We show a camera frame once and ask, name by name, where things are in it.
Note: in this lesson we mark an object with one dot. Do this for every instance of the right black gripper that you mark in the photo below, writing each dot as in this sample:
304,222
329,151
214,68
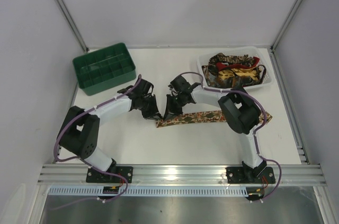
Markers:
174,101

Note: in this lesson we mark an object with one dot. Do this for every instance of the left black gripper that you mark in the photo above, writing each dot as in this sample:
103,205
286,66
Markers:
146,102

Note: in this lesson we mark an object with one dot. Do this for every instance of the floral patterned tie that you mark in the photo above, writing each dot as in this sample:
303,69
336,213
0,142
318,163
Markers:
193,118

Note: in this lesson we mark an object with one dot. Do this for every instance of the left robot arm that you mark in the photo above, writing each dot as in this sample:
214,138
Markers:
77,138

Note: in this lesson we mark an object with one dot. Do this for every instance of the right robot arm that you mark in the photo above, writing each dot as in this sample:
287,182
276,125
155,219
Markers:
239,109

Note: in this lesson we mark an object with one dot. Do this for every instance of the pile of ties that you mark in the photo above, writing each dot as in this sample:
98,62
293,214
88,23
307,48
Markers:
223,71

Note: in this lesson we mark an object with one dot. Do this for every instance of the white plastic basket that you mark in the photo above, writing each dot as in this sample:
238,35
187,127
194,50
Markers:
249,50

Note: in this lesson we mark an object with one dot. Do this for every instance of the green compartment tray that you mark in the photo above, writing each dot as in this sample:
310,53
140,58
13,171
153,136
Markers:
103,69

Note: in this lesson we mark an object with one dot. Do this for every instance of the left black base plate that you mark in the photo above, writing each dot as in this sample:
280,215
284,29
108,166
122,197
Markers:
94,176

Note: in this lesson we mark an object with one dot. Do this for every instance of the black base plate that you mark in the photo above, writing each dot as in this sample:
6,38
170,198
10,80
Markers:
94,176
242,175

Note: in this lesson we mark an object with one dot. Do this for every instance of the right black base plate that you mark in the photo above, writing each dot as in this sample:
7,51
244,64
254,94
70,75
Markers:
242,175

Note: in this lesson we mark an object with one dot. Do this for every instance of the aluminium mounting rail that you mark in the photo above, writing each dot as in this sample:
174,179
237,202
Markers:
178,175

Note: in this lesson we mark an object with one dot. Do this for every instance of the white slotted cable duct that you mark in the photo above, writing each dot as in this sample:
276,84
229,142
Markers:
149,191

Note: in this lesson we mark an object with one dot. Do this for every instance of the left frame post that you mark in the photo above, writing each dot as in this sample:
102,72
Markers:
72,24

